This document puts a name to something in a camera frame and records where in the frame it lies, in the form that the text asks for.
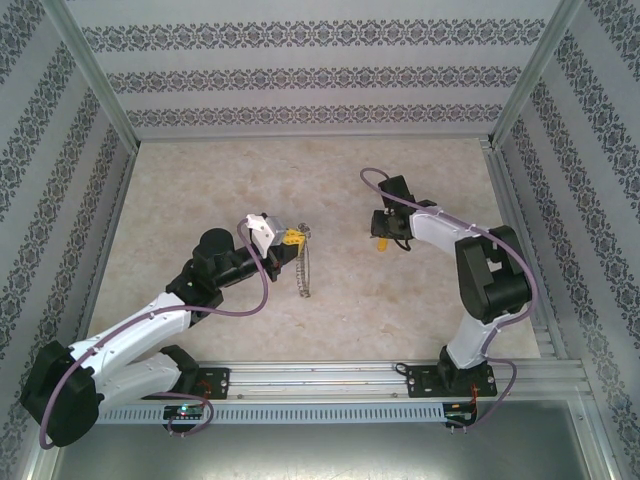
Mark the silver metal chain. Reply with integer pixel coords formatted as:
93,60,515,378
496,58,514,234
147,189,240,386
293,223,314,300

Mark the grey metal panel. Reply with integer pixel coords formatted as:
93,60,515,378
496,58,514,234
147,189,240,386
49,399,614,480

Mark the aluminium mounting rail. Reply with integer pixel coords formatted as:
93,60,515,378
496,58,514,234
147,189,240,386
114,358,587,402

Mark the aluminium side rail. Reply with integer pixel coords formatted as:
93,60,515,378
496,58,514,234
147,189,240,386
72,142,141,364
480,141,569,360

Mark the grey slotted cable duct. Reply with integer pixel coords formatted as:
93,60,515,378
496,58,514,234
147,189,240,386
99,403,447,425

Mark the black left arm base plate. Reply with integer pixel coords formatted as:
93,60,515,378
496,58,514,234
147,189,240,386
194,367,232,400

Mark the aluminium corner post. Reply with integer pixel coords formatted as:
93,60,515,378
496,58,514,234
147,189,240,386
487,0,585,150
42,0,141,151

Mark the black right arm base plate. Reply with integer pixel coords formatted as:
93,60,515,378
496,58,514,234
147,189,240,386
405,364,500,400

